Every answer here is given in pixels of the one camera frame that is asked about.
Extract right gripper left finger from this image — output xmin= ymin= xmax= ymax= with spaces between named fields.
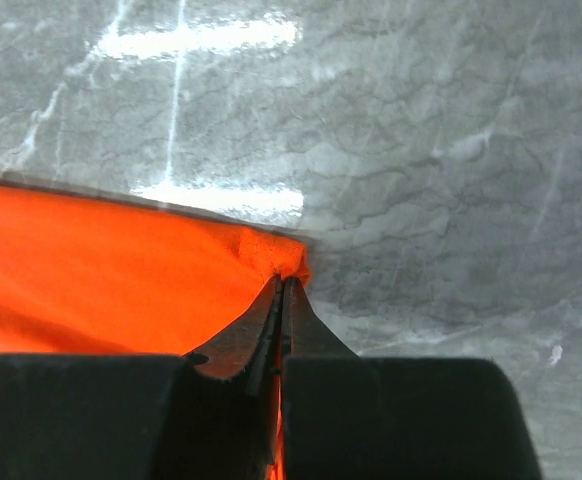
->
xmin=0 ymin=278 xmax=282 ymax=479

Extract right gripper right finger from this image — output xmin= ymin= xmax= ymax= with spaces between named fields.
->
xmin=281 ymin=279 xmax=542 ymax=479

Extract orange t shirt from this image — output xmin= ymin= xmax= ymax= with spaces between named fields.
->
xmin=0 ymin=185 xmax=310 ymax=479

